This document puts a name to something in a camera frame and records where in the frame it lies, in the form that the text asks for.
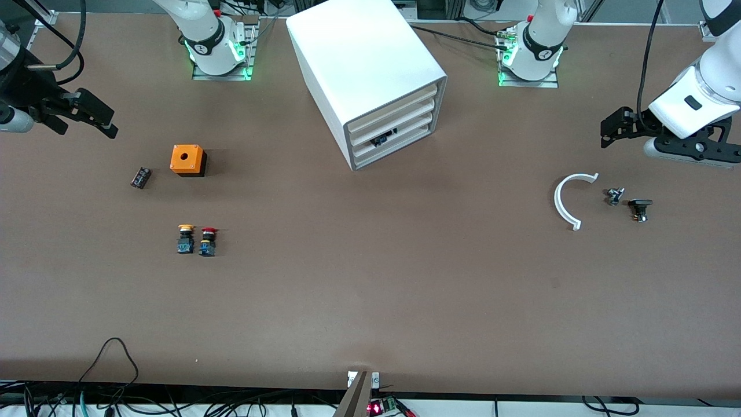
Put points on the black push button part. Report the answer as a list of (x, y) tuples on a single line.
[(639, 204)]

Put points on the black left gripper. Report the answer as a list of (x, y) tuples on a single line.
[(635, 124)]

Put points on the small silver metal part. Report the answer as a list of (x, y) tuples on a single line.
[(615, 196)]

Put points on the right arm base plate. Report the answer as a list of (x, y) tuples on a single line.
[(250, 58)]

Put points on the white mounting bracket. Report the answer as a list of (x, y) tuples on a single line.
[(375, 379)]

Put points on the white curved plastic arc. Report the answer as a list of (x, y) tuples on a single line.
[(559, 200)]

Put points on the red mushroom push button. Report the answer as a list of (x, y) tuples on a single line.
[(208, 243)]

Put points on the small black contact block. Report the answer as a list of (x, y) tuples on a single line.
[(140, 178)]

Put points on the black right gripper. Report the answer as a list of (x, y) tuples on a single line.
[(30, 91)]

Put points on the orange button enclosure box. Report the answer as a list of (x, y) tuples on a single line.
[(186, 159)]

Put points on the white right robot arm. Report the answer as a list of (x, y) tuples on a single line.
[(208, 35)]

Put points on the grey camera stand post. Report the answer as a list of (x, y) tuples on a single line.
[(354, 399)]

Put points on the aluminium frame profile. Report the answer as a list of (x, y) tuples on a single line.
[(707, 30), (45, 22)]

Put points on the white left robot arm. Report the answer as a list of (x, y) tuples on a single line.
[(694, 92)]

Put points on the white plastic tray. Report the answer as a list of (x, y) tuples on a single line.
[(417, 125)]

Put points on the circuit board with red LED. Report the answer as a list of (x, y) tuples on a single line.
[(382, 406)]

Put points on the yellow mushroom push button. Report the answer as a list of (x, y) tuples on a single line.
[(185, 240)]

